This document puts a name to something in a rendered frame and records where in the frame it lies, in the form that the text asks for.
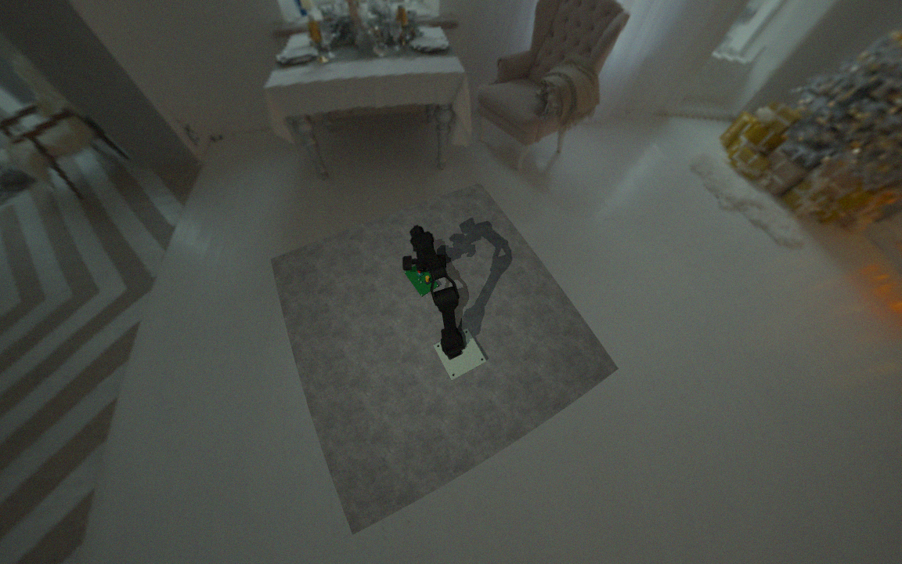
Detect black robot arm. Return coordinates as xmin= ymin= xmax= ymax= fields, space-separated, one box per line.
xmin=410 ymin=225 xmax=465 ymax=360

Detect green circuit board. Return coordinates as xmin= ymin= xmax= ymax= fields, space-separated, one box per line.
xmin=404 ymin=266 xmax=432 ymax=297

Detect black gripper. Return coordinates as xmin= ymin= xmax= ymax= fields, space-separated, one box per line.
xmin=402 ymin=255 xmax=446 ymax=273

